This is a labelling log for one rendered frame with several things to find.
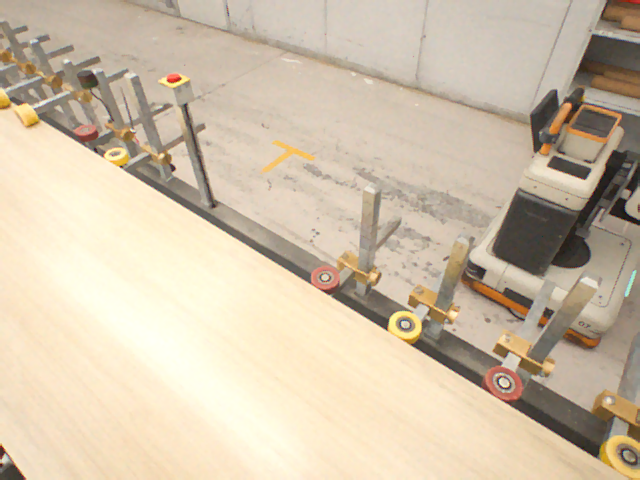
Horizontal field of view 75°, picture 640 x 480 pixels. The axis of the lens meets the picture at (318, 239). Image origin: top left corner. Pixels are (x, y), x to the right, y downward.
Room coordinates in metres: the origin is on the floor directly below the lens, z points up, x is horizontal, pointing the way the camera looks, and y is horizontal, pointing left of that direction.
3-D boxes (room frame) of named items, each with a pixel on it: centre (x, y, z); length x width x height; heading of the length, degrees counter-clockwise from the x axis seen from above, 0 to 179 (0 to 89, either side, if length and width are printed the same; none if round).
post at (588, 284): (0.49, -0.53, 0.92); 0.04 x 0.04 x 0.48; 51
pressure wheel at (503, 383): (0.40, -0.40, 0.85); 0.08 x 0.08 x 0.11
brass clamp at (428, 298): (0.66, -0.32, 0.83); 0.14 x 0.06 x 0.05; 51
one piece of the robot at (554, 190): (1.41, -1.11, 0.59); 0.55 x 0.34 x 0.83; 140
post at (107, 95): (1.59, 0.83, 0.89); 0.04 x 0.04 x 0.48; 51
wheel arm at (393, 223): (0.86, -0.14, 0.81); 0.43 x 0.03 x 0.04; 141
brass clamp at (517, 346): (0.50, -0.51, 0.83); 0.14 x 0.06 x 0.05; 51
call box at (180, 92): (1.27, 0.44, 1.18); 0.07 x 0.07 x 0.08; 51
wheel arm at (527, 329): (0.55, -0.53, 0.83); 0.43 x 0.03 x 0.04; 141
